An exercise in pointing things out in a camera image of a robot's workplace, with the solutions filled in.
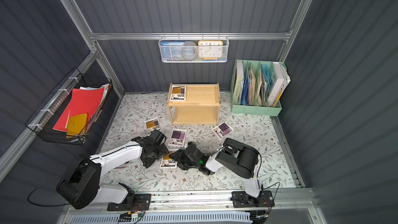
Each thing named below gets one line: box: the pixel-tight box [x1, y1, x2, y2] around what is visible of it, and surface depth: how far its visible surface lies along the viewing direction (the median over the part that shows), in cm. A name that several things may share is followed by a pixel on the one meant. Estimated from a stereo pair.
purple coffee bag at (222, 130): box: [211, 121, 235, 141], surface depth 100 cm
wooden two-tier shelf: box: [166, 82, 221, 126], surface depth 96 cm
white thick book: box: [267, 61, 291, 108], surface depth 98 cm
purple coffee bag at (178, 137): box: [168, 128, 188, 148], surface depth 98 cm
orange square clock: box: [197, 40, 224, 61], surface depth 90 cm
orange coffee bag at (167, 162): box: [159, 151, 178, 169], surface depth 86 cm
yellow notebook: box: [66, 113, 89, 137], surface depth 69 cm
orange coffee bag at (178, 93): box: [169, 85, 187, 102], surface depth 91 cm
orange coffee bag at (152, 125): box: [144, 117, 161, 135], surface depth 103 cm
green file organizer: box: [230, 59, 292, 117], surface depth 103 cm
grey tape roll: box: [180, 40, 198, 61], surface depth 90 cm
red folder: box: [52, 87, 105, 132], surface depth 74 cm
